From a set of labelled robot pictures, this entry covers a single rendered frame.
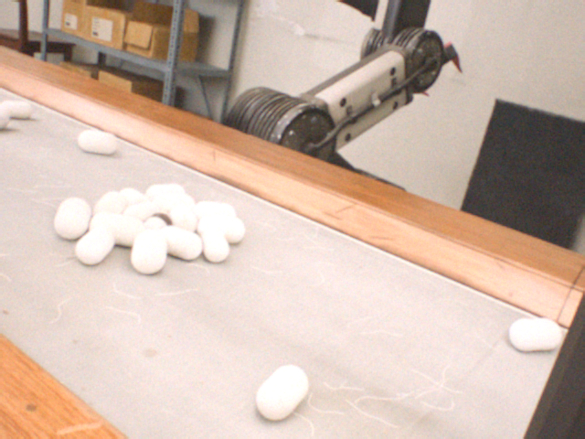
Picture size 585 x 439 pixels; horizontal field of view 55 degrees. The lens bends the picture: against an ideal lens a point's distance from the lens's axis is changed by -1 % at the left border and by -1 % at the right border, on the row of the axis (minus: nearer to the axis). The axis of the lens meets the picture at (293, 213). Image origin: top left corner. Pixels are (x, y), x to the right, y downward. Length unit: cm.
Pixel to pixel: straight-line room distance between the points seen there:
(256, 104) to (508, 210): 168
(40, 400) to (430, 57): 88
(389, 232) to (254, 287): 16
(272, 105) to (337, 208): 33
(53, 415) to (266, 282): 19
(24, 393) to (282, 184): 36
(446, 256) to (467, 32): 203
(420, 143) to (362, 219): 203
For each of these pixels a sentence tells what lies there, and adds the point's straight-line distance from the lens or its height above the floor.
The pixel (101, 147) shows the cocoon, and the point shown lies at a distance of 59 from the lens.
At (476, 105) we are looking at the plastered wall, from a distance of 243.
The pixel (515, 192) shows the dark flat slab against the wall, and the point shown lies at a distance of 237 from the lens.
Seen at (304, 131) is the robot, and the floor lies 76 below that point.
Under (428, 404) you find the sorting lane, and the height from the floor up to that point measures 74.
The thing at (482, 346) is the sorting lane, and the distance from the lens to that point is 38.
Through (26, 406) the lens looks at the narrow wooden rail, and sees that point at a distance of 23.
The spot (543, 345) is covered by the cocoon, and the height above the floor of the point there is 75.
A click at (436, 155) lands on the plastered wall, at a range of 250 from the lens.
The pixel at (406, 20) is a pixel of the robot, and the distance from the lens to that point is 102.
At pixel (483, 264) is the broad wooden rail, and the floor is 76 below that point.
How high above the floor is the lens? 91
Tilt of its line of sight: 19 degrees down
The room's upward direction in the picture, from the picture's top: 12 degrees clockwise
